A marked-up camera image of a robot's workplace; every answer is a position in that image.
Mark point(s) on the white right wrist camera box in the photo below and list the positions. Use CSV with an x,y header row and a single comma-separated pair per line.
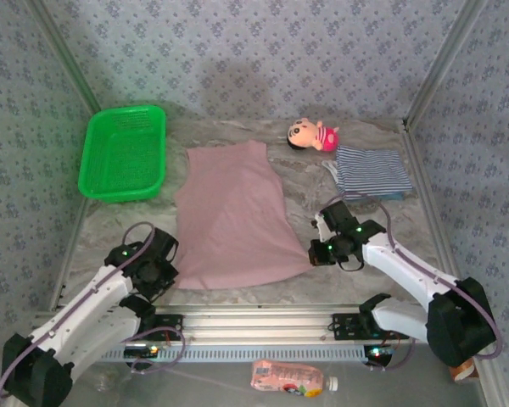
x,y
321,229

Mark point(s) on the blue white striped tank top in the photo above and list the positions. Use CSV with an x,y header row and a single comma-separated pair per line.
x,y
373,169

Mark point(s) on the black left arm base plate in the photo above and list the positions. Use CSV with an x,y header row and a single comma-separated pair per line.
x,y
169,325

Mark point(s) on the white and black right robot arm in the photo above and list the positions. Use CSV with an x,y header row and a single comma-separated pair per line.
x,y
407,271

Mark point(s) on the pink drink bottle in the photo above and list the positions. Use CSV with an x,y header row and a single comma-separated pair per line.
x,y
284,377

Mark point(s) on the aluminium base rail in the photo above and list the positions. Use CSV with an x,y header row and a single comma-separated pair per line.
x,y
258,326

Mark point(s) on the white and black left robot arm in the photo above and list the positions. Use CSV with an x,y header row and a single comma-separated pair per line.
x,y
89,305

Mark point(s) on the aluminium frame post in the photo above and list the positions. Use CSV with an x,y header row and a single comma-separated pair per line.
x,y
70,63
442,63

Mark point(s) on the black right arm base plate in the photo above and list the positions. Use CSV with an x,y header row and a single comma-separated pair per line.
x,y
343,328

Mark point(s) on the small circuit board with LEDs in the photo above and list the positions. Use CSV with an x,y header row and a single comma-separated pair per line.
x,y
379,352
140,351

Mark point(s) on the green plastic basket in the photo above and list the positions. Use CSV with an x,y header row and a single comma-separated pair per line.
x,y
123,161

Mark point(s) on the brown chocolate drink bottle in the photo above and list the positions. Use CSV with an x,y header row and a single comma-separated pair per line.
x,y
462,373

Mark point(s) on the pink tank top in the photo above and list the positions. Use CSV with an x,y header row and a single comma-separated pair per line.
x,y
233,220

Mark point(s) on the plush doll with pink shirt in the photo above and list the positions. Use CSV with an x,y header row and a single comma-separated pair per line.
x,y
311,135

